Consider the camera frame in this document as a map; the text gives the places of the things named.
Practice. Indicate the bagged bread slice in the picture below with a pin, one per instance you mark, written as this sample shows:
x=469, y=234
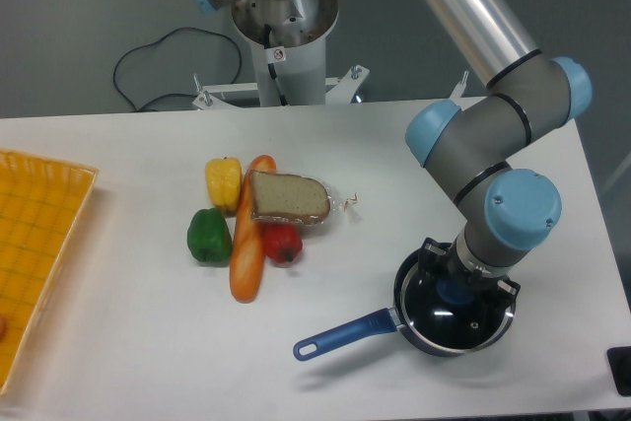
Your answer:
x=282, y=198

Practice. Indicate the yellow bell pepper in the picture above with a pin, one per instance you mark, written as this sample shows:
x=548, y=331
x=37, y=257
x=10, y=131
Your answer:
x=224, y=183

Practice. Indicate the red bell pepper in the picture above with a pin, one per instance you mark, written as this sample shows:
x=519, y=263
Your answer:
x=282, y=243

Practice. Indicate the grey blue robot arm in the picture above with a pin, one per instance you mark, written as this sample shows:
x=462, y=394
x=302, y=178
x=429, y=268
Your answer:
x=508, y=212

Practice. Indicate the blue saucepan with handle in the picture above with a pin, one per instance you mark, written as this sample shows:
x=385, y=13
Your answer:
x=379, y=322

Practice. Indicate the glass lid blue knob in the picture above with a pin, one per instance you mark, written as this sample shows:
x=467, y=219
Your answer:
x=439, y=328

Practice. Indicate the yellow plastic basket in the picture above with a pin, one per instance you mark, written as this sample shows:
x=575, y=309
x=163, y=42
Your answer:
x=42, y=200

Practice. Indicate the black device at table edge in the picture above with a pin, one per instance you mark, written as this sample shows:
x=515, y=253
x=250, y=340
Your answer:
x=619, y=359

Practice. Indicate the orange baguette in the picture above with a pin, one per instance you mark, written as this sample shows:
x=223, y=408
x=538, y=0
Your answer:
x=247, y=258

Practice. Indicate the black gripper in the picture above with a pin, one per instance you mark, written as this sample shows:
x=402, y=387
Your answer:
x=460, y=277

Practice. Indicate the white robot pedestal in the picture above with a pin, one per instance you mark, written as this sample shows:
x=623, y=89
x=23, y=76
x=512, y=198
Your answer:
x=287, y=41

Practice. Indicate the green bell pepper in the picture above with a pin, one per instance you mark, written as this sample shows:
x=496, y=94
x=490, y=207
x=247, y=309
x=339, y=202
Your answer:
x=208, y=238

